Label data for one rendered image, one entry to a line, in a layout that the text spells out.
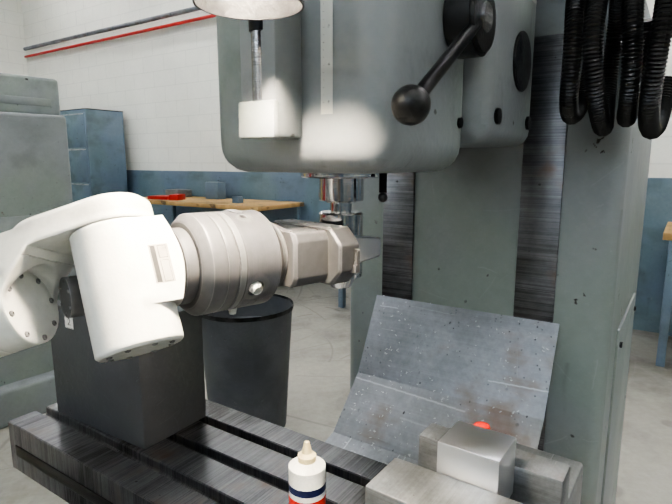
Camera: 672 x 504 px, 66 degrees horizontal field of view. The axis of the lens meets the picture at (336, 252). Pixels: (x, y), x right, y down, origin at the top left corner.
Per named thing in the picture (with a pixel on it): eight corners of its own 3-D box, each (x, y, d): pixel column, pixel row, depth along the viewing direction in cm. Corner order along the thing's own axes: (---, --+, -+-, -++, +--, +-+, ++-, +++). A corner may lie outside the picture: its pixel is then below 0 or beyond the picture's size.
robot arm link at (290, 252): (362, 208, 49) (253, 215, 41) (360, 308, 50) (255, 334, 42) (281, 201, 58) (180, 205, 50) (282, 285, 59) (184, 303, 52)
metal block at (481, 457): (496, 521, 48) (499, 461, 47) (435, 497, 51) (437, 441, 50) (513, 492, 52) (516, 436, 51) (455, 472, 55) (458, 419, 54)
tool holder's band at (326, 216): (310, 220, 56) (310, 211, 56) (344, 217, 59) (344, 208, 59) (336, 224, 52) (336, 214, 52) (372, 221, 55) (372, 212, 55)
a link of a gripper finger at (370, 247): (375, 260, 57) (332, 267, 53) (376, 231, 56) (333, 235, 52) (386, 262, 55) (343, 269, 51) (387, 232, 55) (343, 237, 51)
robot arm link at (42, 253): (125, 181, 39) (-42, 238, 39) (153, 296, 37) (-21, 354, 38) (162, 203, 45) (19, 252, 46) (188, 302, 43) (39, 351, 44)
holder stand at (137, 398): (144, 451, 74) (135, 315, 71) (56, 412, 85) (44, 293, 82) (207, 416, 84) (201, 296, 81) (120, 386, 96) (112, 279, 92)
